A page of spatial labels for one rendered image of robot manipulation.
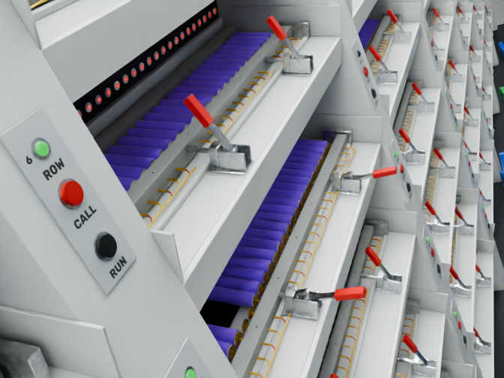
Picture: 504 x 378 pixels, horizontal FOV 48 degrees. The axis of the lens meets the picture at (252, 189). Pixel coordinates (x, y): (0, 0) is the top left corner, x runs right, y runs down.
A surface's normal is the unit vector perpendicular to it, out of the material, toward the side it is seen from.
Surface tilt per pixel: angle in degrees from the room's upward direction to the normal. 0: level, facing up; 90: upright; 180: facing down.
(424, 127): 20
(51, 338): 90
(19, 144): 90
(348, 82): 90
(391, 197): 90
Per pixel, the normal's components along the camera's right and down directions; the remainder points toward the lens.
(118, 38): 0.94, 0.10
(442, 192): -0.10, -0.84
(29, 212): 0.85, -0.19
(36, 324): -0.32, 0.54
